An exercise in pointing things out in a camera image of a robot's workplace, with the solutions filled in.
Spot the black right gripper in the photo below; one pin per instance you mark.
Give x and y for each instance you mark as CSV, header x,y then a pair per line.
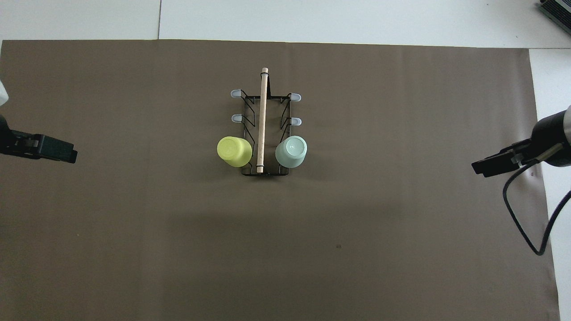
x,y
553,142

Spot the grey ribbed device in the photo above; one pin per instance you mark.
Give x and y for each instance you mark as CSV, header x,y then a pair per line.
x,y
556,11

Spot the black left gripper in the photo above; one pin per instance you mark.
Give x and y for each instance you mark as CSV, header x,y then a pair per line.
x,y
18,142

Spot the yellow plastic cup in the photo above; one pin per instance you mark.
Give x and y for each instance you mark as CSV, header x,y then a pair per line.
x,y
233,151

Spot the pale green plastic cup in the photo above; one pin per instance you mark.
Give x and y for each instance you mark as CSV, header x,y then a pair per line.
x,y
291,151

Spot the brown paper table mat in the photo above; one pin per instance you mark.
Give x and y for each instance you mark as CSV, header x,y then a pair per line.
x,y
285,249

